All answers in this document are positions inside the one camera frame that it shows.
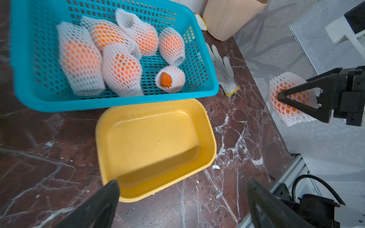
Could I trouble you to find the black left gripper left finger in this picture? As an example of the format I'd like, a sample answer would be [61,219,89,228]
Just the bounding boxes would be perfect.
[56,180,120,228]

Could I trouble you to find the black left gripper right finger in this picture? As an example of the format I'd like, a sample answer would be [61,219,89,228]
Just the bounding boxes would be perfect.
[247,179,313,228]

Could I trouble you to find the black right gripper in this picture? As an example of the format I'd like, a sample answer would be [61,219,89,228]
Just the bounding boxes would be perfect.
[277,66,365,126]

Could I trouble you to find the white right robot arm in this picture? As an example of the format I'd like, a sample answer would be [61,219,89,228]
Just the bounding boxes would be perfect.
[275,3,365,126]

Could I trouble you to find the yellow plastic tray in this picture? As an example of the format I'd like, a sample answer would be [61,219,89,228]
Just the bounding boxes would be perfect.
[95,99,217,203]

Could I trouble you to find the grey knit work glove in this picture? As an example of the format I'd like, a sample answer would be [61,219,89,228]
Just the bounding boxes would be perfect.
[206,43,239,97]

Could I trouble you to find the beige ribbed flower pot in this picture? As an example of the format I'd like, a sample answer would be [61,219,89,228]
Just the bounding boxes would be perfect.
[202,0,268,41]

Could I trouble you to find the teal plastic basket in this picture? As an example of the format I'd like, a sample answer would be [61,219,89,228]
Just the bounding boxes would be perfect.
[10,1,219,113]

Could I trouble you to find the netted orange front middle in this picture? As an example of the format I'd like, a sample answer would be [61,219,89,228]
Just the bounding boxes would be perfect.
[102,43,144,97]

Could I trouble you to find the small netted orange front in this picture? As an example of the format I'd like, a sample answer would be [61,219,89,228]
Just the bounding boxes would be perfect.
[155,66,186,94]

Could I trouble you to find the netted orange large left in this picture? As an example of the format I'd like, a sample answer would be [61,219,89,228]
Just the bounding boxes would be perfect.
[56,21,106,97]

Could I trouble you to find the netted orange right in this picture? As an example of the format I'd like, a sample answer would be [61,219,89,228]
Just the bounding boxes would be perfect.
[159,27,185,67]

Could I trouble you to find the netted orange back left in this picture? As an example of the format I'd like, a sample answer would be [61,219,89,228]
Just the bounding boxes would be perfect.
[80,16,142,59]

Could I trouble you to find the netted orange back middle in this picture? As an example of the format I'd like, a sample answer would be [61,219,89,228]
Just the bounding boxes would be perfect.
[115,9,159,57]

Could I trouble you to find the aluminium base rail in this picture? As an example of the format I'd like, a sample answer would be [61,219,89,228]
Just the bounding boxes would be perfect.
[236,153,321,228]

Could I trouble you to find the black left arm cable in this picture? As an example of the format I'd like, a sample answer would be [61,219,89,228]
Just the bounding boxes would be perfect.
[291,174,346,206]

